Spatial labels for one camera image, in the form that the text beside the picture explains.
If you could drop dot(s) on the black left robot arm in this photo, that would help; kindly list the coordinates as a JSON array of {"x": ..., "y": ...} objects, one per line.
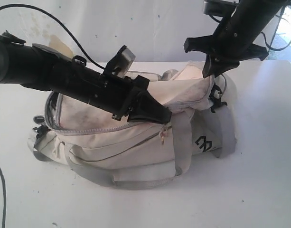
[{"x": 45, "y": 69}]

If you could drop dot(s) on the white fabric duffel bag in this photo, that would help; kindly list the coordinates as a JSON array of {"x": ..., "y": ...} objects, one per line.
[{"x": 140, "y": 155}]

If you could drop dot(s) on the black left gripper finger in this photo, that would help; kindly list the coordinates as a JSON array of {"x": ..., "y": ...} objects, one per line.
[{"x": 145, "y": 108}]

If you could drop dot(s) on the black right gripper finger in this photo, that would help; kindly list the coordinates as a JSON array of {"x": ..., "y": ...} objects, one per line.
[{"x": 215, "y": 67}]

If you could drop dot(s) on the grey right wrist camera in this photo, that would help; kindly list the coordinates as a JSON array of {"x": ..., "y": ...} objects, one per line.
[{"x": 218, "y": 7}]

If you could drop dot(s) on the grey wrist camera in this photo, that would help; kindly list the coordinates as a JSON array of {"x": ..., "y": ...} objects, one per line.
[
  {"x": 218, "y": 7},
  {"x": 120, "y": 63}
]

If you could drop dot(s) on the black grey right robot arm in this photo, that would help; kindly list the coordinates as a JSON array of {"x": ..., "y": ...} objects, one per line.
[{"x": 270, "y": 7}]

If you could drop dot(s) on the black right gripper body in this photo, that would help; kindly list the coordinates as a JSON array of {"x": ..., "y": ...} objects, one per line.
[{"x": 233, "y": 39}]

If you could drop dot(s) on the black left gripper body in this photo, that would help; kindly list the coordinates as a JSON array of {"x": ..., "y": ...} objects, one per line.
[{"x": 107, "y": 92}]

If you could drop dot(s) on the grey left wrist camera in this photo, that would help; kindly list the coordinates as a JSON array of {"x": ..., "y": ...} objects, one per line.
[{"x": 120, "y": 63}]

